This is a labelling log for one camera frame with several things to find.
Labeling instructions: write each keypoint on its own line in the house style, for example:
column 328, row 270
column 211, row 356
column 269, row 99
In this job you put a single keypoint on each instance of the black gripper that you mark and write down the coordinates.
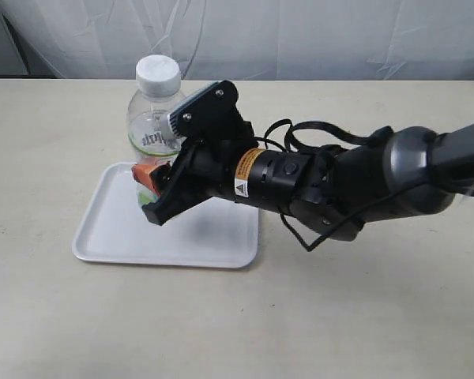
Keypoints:
column 222, row 158

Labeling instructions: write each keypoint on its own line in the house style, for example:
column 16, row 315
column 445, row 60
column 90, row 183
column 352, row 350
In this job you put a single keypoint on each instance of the clear plastic water bottle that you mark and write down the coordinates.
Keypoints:
column 158, row 79

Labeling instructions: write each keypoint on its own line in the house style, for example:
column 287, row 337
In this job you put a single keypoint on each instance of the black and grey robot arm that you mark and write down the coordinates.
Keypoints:
column 331, row 181

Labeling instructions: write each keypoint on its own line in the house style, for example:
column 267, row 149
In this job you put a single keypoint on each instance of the white rectangular plastic tray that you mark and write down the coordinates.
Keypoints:
column 113, row 230

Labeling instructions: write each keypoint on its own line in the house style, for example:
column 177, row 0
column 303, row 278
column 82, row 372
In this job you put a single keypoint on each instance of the white backdrop curtain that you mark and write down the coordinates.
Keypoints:
column 252, row 40

